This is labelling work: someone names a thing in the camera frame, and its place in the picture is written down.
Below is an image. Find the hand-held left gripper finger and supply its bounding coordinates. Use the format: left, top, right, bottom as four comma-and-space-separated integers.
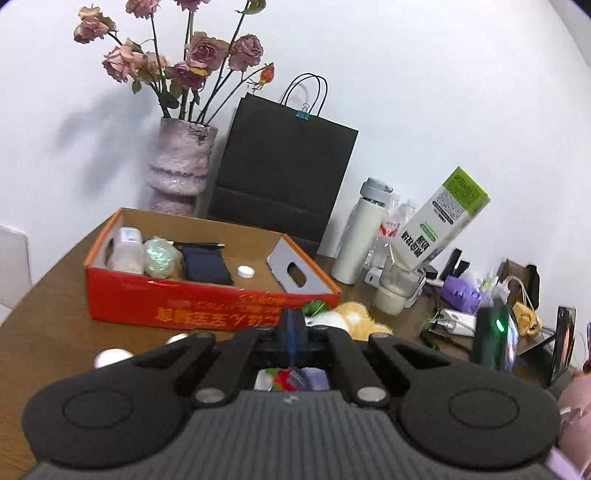
292, 308, 462, 409
139, 308, 293, 409

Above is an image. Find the red and green wrapper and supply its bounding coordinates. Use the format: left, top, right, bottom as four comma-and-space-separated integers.
268, 368, 298, 391

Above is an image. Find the white and yellow plush toy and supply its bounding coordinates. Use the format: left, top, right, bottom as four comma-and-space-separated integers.
307, 301, 394, 340

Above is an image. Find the navy zip pouch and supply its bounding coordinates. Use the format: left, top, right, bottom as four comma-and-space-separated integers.
180, 244, 234, 287

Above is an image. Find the red cardboard box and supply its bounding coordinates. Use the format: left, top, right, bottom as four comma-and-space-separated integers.
83, 207, 343, 330

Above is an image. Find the iridescent plastic bag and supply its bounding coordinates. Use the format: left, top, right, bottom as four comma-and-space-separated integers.
142, 236, 183, 278

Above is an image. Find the white tissue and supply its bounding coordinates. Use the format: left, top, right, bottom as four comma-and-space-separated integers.
95, 349, 136, 368

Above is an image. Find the white cotton swab container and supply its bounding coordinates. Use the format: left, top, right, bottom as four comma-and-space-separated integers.
107, 226, 144, 274

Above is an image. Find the person's right forearm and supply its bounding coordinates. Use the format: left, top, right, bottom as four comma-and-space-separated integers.
556, 369, 591, 480

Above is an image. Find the wooden desktop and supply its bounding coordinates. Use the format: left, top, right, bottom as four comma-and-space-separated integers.
0, 210, 568, 480

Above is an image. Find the white power strip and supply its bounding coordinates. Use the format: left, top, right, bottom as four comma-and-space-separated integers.
434, 308, 478, 337

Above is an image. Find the purple container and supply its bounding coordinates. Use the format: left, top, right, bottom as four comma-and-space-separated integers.
441, 272, 492, 310

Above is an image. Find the brown box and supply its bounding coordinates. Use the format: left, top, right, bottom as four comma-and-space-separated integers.
501, 259, 541, 301

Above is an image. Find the black adapter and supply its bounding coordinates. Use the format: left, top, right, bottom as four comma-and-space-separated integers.
436, 248, 471, 282

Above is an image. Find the glass of milk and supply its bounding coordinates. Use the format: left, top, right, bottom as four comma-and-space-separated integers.
372, 258, 424, 317

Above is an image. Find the white thermos bottle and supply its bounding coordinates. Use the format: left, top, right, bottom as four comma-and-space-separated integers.
330, 178, 393, 284

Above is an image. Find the white and green milk carton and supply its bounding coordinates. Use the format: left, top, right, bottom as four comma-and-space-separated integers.
390, 166, 491, 273

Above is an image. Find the clear plastic water bottle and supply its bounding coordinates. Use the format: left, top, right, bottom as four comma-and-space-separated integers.
397, 199, 419, 232
375, 194, 407, 268

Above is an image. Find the black paper bag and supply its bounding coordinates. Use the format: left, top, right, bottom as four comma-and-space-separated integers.
206, 73, 359, 259

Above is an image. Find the mottled purple vase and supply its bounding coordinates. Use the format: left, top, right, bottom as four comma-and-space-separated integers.
147, 117, 219, 217

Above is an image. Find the white flat panel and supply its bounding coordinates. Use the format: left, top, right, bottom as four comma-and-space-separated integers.
0, 225, 32, 310

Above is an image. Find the bunch of dried pink roses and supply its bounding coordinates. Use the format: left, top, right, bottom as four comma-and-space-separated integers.
73, 0, 276, 124

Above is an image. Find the black and green cable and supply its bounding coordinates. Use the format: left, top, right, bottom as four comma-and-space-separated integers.
418, 314, 476, 356

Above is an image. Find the black picture frame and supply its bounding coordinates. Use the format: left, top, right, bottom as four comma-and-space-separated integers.
549, 305, 578, 384

